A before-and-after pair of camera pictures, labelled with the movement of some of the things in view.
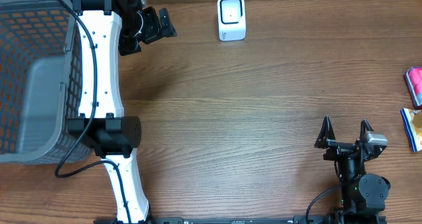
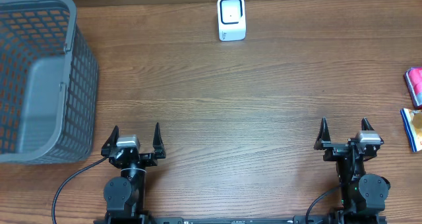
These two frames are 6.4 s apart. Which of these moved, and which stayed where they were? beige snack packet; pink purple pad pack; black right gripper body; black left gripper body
Moved: black left gripper body
Stayed: pink purple pad pack; beige snack packet; black right gripper body
